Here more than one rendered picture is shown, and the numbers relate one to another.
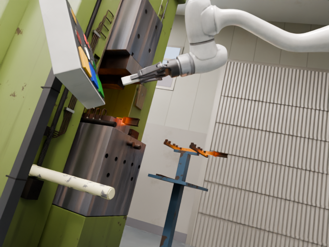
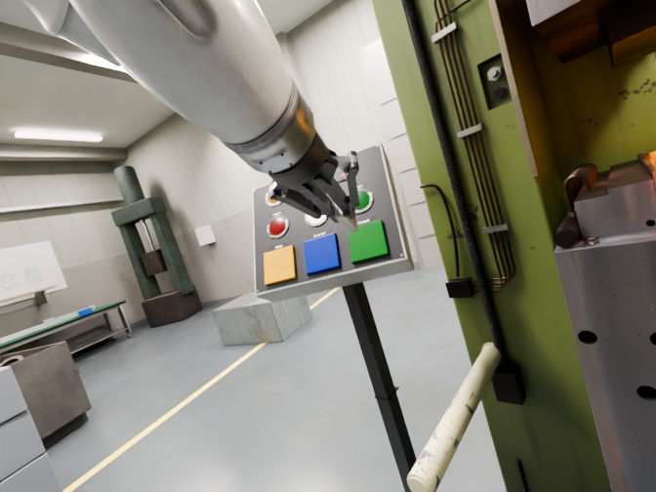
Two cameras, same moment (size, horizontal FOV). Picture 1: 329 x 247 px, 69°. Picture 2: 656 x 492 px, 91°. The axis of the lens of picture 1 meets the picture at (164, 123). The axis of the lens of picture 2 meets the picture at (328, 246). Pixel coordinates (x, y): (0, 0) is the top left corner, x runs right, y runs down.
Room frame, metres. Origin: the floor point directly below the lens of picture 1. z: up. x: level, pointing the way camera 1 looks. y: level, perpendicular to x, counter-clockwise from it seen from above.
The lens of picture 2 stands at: (1.04, -0.34, 1.08)
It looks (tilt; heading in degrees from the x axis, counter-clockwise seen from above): 5 degrees down; 107
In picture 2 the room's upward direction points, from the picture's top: 17 degrees counter-clockwise
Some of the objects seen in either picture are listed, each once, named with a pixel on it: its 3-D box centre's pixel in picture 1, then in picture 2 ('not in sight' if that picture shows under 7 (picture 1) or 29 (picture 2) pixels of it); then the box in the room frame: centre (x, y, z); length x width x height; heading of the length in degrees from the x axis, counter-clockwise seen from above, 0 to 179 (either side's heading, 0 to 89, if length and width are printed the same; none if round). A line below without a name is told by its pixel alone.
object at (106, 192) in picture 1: (68, 181); (464, 404); (1.02, 0.32, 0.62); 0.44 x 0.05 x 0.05; 63
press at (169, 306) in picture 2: not in sight; (150, 245); (-4.02, 4.91, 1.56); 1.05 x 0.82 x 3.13; 164
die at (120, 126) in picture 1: (92, 121); (649, 183); (1.47, 0.43, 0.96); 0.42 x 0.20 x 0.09; 63
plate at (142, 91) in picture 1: (140, 97); not in sight; (1.71, 0.22, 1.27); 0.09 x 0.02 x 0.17; 153
